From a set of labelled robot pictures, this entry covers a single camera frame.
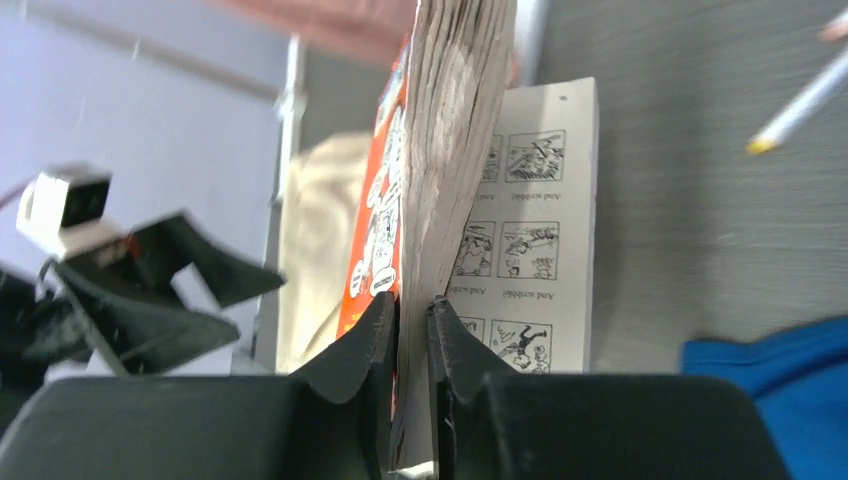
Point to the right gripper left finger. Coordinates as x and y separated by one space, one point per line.
340 421

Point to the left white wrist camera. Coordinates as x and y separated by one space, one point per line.
61 211

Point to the blue cloth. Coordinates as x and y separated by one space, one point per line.
798 380

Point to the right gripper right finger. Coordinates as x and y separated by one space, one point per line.
472 406

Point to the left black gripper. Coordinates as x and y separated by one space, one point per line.
137 330

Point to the pink white pen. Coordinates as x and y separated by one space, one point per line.
835 29

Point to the beige canvas backpack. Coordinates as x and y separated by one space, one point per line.
319 209

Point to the white clothes rack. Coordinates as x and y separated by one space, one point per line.
173 138

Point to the pink cloth garment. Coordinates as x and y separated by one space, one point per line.
367 30

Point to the orange comic paperback book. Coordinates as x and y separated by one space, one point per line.
482 193

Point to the yellow white pen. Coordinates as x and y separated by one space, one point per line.
801 108

